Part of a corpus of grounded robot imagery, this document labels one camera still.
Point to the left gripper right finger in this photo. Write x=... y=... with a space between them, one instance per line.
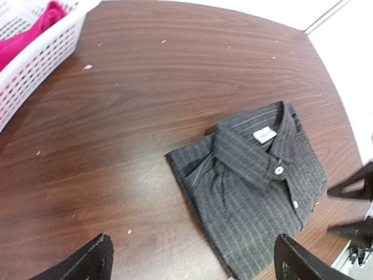
x=293 y=261

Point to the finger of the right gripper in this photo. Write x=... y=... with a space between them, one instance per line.
x=359 y=232
x=365 y=193

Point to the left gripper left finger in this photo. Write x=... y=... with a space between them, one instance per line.
x=92 y=261

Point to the black pinstriped shirt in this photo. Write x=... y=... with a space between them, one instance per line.
x=253 y=178

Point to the red garment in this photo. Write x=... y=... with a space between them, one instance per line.
x=11 y=47

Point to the white plastic laundry basket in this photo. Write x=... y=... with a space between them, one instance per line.
x=21 y=77

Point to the right aluminium corner post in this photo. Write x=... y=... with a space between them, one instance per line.
x=325 y=16

